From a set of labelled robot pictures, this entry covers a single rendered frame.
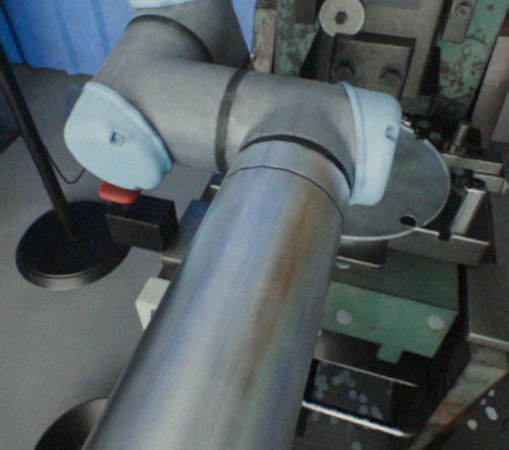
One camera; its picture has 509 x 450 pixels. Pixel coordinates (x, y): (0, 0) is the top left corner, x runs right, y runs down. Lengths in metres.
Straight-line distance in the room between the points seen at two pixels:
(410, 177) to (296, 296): 0.53
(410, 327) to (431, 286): 0.08
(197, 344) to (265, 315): 0.03
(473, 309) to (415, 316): 0.08
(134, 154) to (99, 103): 0.04
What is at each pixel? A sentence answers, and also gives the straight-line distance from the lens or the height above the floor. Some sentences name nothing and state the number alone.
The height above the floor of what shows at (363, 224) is 0.78.
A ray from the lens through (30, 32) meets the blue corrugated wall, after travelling 2.66.
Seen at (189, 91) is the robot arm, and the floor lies 1.08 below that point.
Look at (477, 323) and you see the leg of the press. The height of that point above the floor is 0.64.
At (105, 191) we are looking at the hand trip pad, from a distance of 0.73.
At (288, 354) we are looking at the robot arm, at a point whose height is 1.07.
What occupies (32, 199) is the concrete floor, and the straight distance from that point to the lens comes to 1.95.
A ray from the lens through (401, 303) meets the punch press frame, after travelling 0.76.
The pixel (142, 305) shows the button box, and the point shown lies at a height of 0.62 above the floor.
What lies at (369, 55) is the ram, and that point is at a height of 0.96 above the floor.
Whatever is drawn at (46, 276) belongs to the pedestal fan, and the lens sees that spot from 1.63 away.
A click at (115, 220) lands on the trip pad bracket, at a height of 0.70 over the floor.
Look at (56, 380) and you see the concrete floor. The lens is 1.46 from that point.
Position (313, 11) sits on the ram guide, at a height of 1.01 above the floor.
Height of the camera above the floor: 1.24
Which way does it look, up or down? 44 degrees down
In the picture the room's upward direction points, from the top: straight up
